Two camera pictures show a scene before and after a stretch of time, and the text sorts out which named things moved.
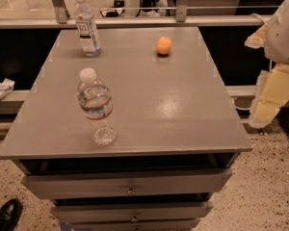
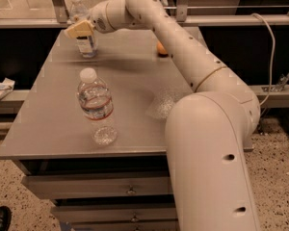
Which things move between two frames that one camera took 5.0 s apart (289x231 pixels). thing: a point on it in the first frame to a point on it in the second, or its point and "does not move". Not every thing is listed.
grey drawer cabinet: [178, 134] does not move
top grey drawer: [127, 184] does not move
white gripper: [283, 38] to [98, 19]
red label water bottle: [95, 101] does not move
